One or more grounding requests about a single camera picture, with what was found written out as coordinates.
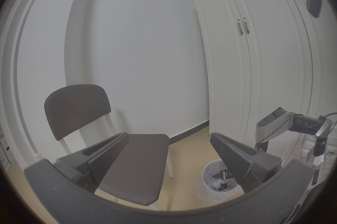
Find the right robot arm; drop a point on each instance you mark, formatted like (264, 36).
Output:
(273, 122)

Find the white trash bin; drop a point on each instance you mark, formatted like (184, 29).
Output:
(208, 178)

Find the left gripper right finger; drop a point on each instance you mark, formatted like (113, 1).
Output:
(237, 159)

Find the clear plastic bag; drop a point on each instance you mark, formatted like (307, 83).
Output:
(200, 188)

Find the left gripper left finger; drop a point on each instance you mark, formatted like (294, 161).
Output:
(105, 157)

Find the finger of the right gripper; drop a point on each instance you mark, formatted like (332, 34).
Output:
(218, 175)

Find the grey white chair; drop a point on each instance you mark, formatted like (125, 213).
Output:
(76, 109)

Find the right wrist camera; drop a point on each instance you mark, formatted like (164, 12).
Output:
(225, 174)

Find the white wall socket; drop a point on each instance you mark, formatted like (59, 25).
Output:
(5, 149)

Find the white wardrobe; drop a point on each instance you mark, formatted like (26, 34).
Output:
(229, 72)

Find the black plastic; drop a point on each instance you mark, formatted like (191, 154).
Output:
(223, 186)

